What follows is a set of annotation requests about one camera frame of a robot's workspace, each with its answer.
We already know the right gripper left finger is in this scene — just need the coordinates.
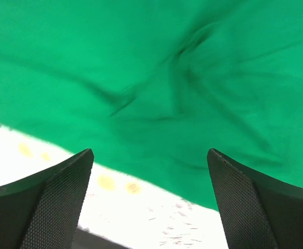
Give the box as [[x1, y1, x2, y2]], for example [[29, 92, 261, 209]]
[[0, 149, 94, 249]]

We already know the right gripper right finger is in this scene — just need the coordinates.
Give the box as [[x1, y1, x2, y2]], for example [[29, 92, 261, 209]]
[[207, 149, 303, 249]]

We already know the green t-shirt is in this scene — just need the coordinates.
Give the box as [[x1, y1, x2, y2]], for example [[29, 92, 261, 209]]
[[0, 1, 303, 209]]

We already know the floral table mat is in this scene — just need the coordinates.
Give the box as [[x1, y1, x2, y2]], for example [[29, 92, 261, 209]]
[[0, 108, 303, 249]]

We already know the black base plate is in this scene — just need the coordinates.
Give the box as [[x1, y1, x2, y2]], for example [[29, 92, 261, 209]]
[[72, 228, 128, 249]]

